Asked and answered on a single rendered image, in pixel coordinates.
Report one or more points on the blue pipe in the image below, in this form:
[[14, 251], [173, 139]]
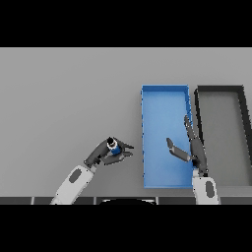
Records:
[[113, 146]]

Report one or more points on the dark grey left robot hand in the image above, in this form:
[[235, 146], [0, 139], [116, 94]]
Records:
[[100, 154]]

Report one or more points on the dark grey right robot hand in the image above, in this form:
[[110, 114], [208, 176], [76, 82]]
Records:
[[198, 154]]

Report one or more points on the blue bin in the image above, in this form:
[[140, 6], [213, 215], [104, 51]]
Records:
[[165, 138]]

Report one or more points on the dark grey bin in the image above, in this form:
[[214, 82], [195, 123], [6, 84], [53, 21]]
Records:
[[223, 134]]

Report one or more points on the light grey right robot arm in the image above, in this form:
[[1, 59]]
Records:
[[204, 189]]

